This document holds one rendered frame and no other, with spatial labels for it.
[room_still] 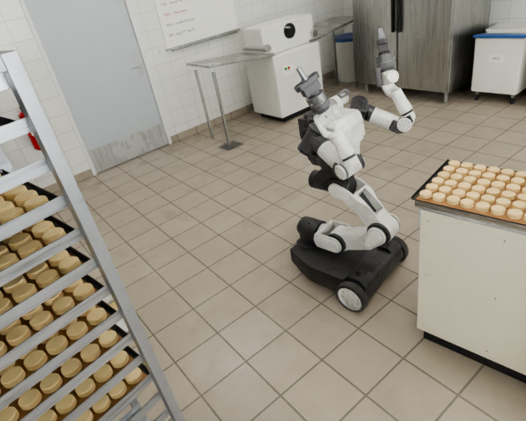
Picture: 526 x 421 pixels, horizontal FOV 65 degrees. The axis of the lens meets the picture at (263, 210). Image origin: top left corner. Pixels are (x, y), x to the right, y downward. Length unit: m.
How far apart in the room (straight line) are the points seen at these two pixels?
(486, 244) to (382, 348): 0.86
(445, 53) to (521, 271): 3.87
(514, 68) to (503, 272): 3.76
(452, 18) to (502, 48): 0.63
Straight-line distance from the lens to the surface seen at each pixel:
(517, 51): 5.44
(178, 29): 5.67
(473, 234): 1.91
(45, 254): 1.05
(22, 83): 0.94
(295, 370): 2.37
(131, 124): 5.53
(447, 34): 5.45
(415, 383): 2.32
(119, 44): 5.42
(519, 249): 1.89
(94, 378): 1.36
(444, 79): 5.57
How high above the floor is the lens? 1.88
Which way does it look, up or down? 31 degrees down
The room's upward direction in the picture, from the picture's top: 11 degrees counter-clockwise
